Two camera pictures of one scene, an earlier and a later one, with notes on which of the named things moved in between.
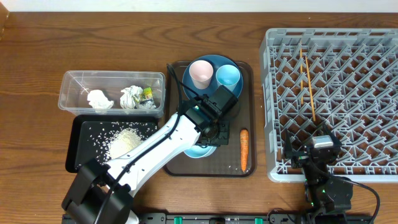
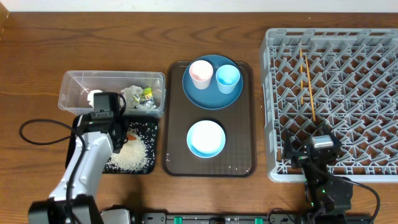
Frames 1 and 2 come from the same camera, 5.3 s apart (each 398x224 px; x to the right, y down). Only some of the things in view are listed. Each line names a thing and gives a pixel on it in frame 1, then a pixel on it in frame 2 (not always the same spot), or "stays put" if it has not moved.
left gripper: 206,144 to 123,121
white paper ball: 130,96 stays put
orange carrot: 244,137 to 130,137
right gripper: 300,157 stays put
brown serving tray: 226,160 stays put
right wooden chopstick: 310,89 stays put
